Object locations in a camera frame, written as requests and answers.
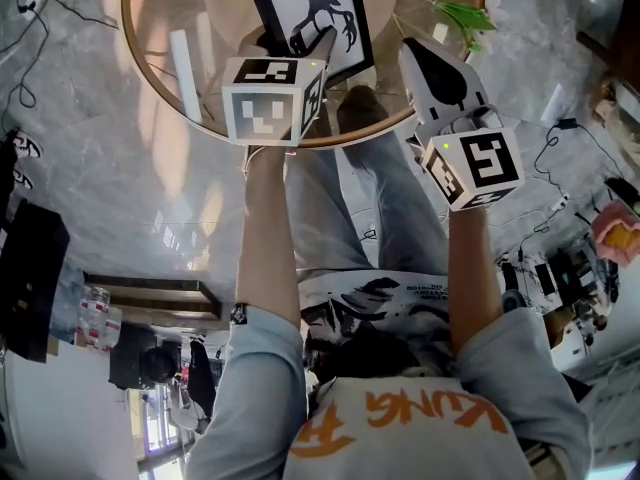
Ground pink cloth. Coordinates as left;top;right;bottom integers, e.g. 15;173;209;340
590;201;640;270

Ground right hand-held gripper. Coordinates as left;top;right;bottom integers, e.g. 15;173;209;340
398;37;527;213

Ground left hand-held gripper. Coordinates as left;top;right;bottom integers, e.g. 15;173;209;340
220;24;340;148

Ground dark wooden shelf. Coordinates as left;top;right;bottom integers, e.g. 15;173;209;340
83;271;224;321

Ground black power adapter with cable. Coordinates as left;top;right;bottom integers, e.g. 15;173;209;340
532;116;627;182

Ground round glass table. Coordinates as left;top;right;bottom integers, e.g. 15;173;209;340
121;0;487;149

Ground black office chair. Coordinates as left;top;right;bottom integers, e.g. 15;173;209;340
185;339;219;422

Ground person's dark shoe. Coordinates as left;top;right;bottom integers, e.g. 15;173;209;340
335;84;390;135

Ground dark wooden furniture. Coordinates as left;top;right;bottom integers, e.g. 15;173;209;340
575;0;640;78

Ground orange object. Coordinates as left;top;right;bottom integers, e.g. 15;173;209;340
603;224;640;250

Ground white charger with cable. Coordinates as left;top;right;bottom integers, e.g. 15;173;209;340
487;193;572;234

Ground black box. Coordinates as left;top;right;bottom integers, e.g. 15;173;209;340
0;199;72;365

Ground person's right forearm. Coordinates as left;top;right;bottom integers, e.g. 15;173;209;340
446;206;505;360

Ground white red sneaker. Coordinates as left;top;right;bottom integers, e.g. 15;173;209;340
10;166;35;191
10;131;45;160

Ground black floor cable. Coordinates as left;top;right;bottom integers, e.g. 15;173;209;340
0;0;121;137

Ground person's blue jeans legs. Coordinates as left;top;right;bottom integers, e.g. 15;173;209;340
282;130;451;274

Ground pack of water bottles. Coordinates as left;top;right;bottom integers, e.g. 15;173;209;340
73;284;124;355

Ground person's white printed shirt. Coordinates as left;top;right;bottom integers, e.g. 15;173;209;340
180;268;595;480

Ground person's left forearm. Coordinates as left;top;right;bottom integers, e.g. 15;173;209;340
233;143;302;325

